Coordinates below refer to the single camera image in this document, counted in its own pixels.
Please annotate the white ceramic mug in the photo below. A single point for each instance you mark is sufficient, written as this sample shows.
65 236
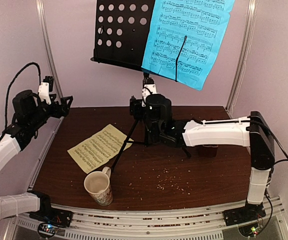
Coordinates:
98 186

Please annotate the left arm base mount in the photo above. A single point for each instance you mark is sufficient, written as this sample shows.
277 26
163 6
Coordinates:
51 221

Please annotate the black music stand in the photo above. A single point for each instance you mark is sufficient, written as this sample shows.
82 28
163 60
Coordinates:
122 28

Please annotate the red wooden metronome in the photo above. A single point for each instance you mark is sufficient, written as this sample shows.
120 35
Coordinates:
207 150

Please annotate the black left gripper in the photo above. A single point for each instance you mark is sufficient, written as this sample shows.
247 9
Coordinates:
64 108

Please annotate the aluminium corner post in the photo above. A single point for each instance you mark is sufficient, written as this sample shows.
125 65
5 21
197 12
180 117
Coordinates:
245 49
47 45

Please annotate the right aluminium corner post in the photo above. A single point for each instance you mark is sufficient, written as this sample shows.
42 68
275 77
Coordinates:
245 49

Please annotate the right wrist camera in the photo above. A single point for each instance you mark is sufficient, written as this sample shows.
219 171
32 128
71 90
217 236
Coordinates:
149 87

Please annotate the left aluminium corner post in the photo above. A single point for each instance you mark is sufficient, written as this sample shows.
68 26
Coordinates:
47 45

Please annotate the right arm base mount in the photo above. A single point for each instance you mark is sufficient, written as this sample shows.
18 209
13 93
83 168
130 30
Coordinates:
249 219

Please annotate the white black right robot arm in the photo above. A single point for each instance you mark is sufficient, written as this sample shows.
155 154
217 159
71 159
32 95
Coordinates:
249 131

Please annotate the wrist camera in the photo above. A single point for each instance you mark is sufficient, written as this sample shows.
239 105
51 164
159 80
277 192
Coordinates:
149 87
45 90

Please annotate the yellow sheet music page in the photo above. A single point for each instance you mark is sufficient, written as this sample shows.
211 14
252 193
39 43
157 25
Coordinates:
97 150

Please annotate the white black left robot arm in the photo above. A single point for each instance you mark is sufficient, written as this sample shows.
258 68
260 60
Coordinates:
31 113

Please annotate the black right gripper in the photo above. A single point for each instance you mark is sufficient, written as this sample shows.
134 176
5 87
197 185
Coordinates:
136 109

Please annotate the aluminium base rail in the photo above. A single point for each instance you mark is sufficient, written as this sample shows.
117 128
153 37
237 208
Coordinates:
200 223

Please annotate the blue sheet music page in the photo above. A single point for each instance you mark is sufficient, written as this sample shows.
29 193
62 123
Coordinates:
184 39

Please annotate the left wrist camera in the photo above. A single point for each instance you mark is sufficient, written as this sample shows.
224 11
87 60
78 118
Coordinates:
45 90

